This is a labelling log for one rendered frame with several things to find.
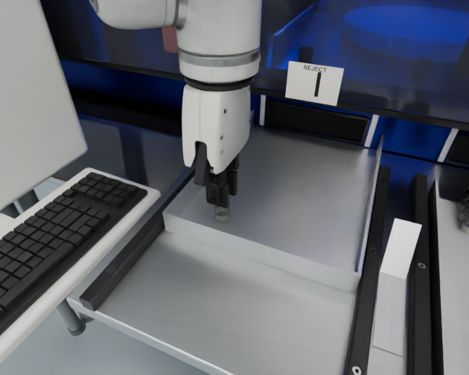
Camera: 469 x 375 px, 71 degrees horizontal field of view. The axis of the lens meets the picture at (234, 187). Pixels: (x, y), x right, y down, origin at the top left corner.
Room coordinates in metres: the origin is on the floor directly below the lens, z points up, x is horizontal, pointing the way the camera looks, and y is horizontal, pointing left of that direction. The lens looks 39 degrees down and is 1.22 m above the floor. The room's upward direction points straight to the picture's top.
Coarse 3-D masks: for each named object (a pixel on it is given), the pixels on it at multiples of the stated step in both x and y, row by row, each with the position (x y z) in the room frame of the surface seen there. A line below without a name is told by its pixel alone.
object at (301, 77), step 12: (288, 72) 0.53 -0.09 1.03; (300, 72) 0.52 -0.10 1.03; (312, 72) 0.51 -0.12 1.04; (324, 72) 0.51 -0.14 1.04; (336, 72) 0.50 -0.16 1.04; (288, 84) 0.53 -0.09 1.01; (300, 84) 0.52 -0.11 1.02; (312, 84) 0.51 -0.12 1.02; (324, 84) 0.50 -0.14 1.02; (336, 84) 0.50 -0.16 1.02; (288, 96) 0.53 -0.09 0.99; (300, 96) 0.52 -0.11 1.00; (312, 96) 0.51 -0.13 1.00; (324, 96) 0.50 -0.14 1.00; (336, 96) 0.49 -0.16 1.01
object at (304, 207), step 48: (288, 144) 0.55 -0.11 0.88; (336, 144) 0.55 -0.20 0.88; (192, 192) 0.39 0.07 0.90; (240, 192) 0.41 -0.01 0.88; (288, 192) 0.41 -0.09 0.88; (336, 192) 0.41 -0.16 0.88; (240, 240) 0.28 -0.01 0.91; (288, 240) 0.30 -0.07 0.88; (336, 240) 0.30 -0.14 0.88; (336, 288) 0.23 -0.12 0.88
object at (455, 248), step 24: (432, 192) 0.38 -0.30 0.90; (432, 216) 0.34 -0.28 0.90; (456, 216) 0.35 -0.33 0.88; (432, 240) 0.29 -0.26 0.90; (456, 240) 0.30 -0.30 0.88; (432, 264) 0.25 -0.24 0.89; (456, 264) 0.26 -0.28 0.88; (432, 288) 0.22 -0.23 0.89; (456, 288) 0.23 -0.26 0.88; (432, 312) 0.19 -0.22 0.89; (456, 312) 0.20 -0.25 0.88; (432, 336) 0.17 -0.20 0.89; (456, 336) 0.17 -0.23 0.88; (456, 360) 0.15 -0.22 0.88
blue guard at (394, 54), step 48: (48, 0) 0.72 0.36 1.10; (288, 0) 0.53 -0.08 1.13; (336, 0) 0.51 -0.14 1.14; (384, 0) 0.48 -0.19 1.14; (432, 0) 0.46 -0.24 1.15; (96, 48) 0.69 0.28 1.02; (144, 48) 0.64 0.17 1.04; (288, 48) 0.53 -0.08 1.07; (336, 48) 0.50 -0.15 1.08; (384, 48) 0.48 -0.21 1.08; (432, 48) 0.45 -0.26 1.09; (384, 96) 0.47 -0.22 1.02; (432, 96) 0.45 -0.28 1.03
